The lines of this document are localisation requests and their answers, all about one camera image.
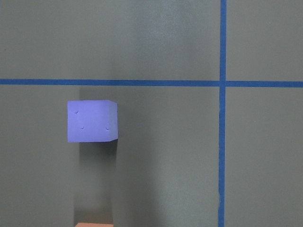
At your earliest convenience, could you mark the purple foam block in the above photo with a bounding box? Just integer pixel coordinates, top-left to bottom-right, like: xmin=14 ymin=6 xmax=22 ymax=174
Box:
xmin=67 ymin=100 xmax=118 ymax=142

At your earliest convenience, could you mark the orange foam block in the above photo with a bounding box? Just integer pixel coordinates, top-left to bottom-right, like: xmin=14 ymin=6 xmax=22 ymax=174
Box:
xmin=75 ymin=222 xmax=114 ymax=227

